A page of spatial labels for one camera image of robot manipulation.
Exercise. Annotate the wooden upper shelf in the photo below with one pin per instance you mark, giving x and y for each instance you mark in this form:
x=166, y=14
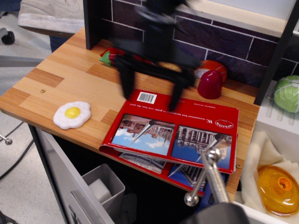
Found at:
x=235, y=16

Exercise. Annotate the orange plastic lid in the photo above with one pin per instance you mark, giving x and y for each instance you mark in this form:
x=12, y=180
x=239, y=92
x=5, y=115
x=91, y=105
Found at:
x=279, y=191

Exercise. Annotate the white sponge block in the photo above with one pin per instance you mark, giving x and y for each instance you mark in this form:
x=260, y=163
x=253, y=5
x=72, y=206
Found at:
x=100, y=191

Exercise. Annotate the grey cabinet door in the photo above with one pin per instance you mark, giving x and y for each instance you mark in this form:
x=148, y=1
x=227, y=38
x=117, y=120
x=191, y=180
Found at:
x=77, y=203

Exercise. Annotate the toy salmon sushi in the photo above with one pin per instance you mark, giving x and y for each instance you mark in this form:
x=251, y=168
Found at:
x=207, y=65

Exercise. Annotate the red toy chili pepper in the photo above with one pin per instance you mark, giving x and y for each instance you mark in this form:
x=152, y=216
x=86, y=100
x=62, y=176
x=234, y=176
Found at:
x=109, y=55

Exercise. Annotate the red spiral-bound book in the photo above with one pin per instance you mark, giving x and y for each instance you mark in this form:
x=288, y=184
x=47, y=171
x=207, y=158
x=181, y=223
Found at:
x=169, y=144

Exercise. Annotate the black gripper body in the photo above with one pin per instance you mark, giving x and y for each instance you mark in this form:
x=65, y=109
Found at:
x=145, y=58

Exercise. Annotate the toy fried egg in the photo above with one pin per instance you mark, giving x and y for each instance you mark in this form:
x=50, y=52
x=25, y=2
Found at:
x=72, y=115

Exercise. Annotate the black chair caster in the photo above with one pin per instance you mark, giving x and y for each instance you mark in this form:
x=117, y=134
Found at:
x=7, y=37

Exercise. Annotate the black shelf post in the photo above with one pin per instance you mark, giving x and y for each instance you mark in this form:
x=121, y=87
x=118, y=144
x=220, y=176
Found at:
x=278, y=53

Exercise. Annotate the metal clamp screw handle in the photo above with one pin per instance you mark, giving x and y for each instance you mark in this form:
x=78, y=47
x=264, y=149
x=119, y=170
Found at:
x=210, y=158

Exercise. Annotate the grey plastic bin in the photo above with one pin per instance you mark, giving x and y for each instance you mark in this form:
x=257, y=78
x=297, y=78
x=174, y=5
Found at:
x=113, y=205

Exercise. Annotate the small metal ball knob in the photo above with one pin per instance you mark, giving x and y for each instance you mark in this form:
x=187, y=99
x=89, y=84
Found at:
x=8, y=141

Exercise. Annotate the dark red toy dome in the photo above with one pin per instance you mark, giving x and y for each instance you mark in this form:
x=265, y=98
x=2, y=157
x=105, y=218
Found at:
x=210, y=85

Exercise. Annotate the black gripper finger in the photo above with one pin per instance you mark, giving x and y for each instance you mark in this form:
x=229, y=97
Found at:
x=127, y=76
x=176, y=94

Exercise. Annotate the green toy cabbage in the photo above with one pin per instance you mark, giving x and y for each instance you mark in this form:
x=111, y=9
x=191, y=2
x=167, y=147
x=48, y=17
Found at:
x=286, y=93

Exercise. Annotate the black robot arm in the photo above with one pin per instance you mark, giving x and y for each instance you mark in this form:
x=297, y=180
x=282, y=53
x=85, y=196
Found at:
x=158, y=17

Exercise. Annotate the toy ice cream cone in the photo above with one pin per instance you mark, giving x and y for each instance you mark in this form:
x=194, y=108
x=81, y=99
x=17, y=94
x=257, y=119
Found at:
x=170, y=66

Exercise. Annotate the cream cloth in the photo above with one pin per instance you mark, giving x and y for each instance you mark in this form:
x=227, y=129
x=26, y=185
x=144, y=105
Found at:
x=262, y=152

